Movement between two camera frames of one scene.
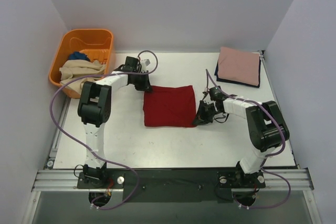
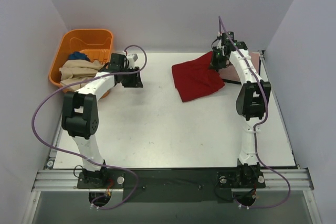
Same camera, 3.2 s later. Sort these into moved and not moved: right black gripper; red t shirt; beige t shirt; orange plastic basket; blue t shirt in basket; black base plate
Moved: right black gripper; red t shirt
Not moved: blue t shirt in basket; beige t shirt; orange plastic basket; black base plate
